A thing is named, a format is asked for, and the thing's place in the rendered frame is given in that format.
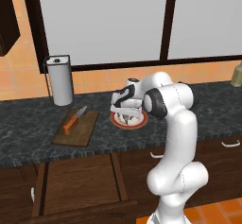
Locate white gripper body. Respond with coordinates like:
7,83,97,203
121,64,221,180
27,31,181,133
110,104,143,118

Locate pale meat piece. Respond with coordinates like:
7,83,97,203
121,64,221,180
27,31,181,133
115,113,143,127

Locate red rimmed white plate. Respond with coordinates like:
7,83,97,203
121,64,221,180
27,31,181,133
109,109,149,130

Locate wooden cutting board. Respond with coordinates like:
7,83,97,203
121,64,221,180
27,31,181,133
51,109,100,148

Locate dark wooden drawer front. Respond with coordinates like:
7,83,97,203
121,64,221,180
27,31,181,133
117,146,167,203
188,135,242,207

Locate open dark wooden drawer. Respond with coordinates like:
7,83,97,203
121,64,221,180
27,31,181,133
18,152,139,224

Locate white paper towel roll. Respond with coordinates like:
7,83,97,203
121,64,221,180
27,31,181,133
45,57,74,107

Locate dark framed window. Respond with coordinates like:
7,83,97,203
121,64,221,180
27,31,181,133
21,0,242,75

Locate olive green bottle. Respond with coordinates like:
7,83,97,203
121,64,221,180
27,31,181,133
230,60,242,88

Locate dark wooden cupboard door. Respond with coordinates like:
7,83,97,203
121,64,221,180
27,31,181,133
0,164,41,224

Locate white drawer handle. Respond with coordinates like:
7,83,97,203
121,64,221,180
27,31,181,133
220,139,241,148
149,151,165,159

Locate orange handled knife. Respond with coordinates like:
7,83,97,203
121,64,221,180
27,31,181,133
62,105,89,136

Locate black wire towel holder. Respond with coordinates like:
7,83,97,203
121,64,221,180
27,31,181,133
43,54,76,107

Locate dark wooden wall cupboard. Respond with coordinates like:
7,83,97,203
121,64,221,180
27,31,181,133
0,0,22,58

